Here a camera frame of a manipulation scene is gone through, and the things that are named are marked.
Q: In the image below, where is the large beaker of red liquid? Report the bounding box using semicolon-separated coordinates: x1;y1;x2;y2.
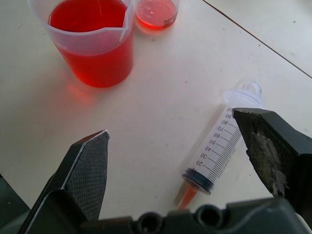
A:
27;0;135;89

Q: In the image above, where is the small clear glass beaker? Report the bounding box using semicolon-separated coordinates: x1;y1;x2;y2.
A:
135;0;181;31

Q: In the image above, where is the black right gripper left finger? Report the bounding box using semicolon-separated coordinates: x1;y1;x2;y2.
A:
19;130;110;234

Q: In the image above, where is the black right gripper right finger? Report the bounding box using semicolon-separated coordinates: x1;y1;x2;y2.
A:
233;108;312;217

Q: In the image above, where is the clear plastic syringe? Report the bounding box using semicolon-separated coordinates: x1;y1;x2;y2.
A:
177;81;264;210

